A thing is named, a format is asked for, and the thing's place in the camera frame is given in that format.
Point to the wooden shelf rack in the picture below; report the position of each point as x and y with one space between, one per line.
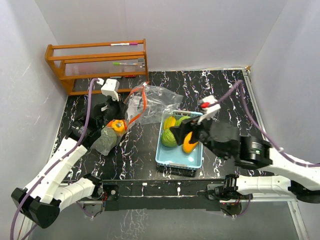
72 62

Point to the yellow starfruit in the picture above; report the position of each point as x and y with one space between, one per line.
169 122

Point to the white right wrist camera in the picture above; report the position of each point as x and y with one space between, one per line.
209 106

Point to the pink white marker pen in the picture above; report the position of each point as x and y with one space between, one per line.
124 44

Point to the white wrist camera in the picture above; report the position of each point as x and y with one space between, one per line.
109 88
209 106

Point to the orange yellow mango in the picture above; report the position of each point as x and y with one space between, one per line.
187 146

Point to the green cabbage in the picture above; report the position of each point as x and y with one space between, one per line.
180 120
168 139

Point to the netted green melon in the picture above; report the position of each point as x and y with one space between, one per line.
106 141

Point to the orange yellow bell pepper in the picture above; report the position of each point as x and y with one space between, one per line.
118 126

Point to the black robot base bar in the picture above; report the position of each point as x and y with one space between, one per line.
116 195

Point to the grey binder clip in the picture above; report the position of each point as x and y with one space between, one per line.
141 62

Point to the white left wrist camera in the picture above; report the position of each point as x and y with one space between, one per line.
109 88

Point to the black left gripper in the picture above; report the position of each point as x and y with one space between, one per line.
121 106

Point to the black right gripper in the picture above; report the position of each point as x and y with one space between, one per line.
186 127

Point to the light blue plastic basket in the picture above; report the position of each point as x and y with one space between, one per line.
175 157

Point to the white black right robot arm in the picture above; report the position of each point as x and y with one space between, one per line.
294 178

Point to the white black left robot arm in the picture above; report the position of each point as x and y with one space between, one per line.
43 198

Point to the clear orange-zip bag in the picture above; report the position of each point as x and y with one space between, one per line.
110 136
146 104

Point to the green capped marker pen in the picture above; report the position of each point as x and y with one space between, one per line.
125 64

